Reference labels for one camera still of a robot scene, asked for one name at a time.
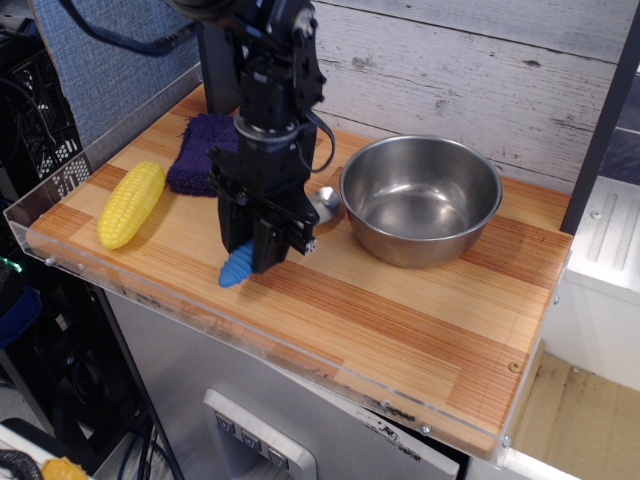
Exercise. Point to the black plastic crate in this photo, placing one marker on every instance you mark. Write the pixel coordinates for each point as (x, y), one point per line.
(37, 126)

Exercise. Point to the yellow toy corn cob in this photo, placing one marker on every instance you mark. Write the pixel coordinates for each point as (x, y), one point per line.
(130, 204)

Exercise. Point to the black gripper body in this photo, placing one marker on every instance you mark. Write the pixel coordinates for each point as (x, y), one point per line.
(267, 162)

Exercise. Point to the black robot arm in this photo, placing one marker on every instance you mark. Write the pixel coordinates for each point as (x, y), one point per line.
(275, 58)

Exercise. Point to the purple folded towel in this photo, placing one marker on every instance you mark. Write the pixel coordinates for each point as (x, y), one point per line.
(188, 175)

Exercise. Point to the clear acrylic table guard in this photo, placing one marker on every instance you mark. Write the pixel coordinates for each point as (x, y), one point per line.
(447, 350)

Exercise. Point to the white toy sink unit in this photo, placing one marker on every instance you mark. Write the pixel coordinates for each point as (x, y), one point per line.
(593, 320)

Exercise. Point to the stainless steel bowl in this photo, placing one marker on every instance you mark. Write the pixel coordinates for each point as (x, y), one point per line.
(418, 201)

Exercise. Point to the black vertical post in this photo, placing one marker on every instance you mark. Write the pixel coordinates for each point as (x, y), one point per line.
(222, 91)
(614, 103)

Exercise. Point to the black vertical post left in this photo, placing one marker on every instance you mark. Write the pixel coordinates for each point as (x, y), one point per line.
(222, 91)

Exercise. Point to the stainless steel toy fridge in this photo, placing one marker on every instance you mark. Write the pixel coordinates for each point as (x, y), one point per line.
(216, 404)

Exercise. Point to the yellow object bottom left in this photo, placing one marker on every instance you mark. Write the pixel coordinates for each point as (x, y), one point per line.
(62, 469)

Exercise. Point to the blue handled metal spoon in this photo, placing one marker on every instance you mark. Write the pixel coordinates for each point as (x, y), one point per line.
(235, 267)

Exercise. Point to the black vertical post right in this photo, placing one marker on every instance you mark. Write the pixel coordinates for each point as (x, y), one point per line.
(614, 103)

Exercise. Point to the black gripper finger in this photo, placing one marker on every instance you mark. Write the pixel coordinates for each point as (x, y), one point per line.
(271, 242)
(237, 222)

